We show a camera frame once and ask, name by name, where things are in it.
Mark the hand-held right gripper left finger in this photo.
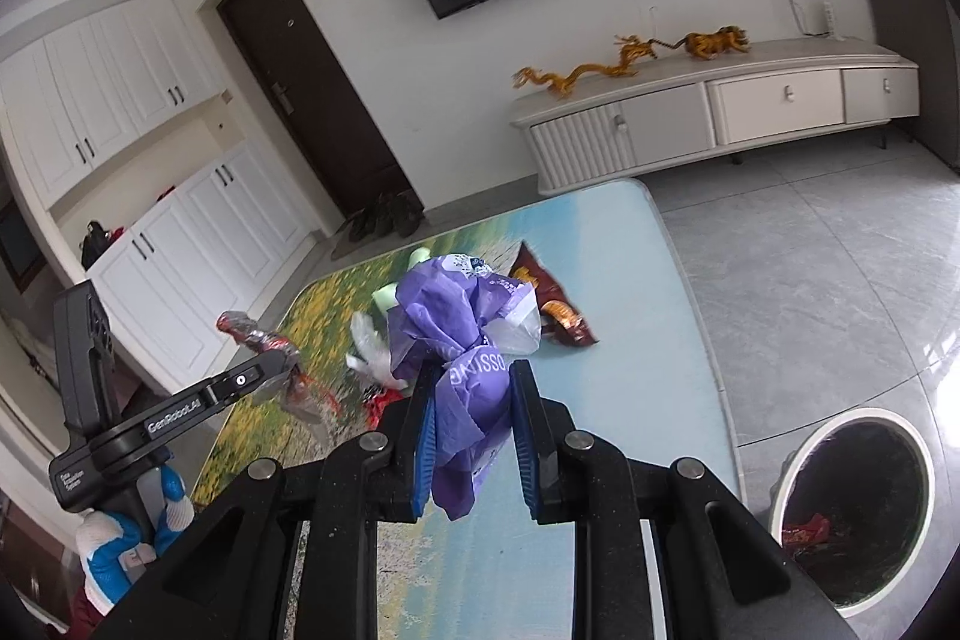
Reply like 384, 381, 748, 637
90, 359, 443, 640

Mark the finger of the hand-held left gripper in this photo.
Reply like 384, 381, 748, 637
212, 347, 302, 414

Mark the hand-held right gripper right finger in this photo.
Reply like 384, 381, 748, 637
510, 359, 863, 640

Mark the shiny red snack wrapper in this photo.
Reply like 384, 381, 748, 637
216, 310, 331, 423

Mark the white wrapper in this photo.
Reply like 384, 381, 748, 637
346, 314, 410, 393

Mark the purple plastic bag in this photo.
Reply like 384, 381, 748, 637
386, 254, 542, 522

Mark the round white trash bin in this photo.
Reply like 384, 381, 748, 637
765, 407, 937, 611

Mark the person's left forearm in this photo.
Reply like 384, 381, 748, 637
66, 599, 104, 640

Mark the person's left hand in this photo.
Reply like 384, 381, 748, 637
75, 460, 197, 611

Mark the small red wrapper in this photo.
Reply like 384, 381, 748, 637
364, 385, 410, 429

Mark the black bag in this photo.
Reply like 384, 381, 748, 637
81, 220, 111, 270

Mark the white base cabinet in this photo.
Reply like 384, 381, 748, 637
86, 141, 331, 378

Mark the dark red snack packet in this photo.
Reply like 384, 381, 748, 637
508, 241, 599, 348

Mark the landscape printed table cover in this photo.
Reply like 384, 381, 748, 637
191, 179, 743, 640

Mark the light green crumpled paper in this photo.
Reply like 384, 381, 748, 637
373, 248, 430, 316

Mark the red wrapper in bin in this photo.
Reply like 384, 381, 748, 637
780, 514, 833, 549

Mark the dark brown door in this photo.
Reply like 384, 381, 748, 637
217, 0, 425, 221

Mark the white television cabinet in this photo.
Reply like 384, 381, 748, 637
510, 38, 922, 197

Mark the golden dragon figurine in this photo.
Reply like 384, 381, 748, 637
512, 34, 680, 100

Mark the golden tiger figurine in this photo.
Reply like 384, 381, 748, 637
679, 26, 753, 62

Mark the white wall cabinet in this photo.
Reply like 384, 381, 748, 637
0, 0, 226, 214

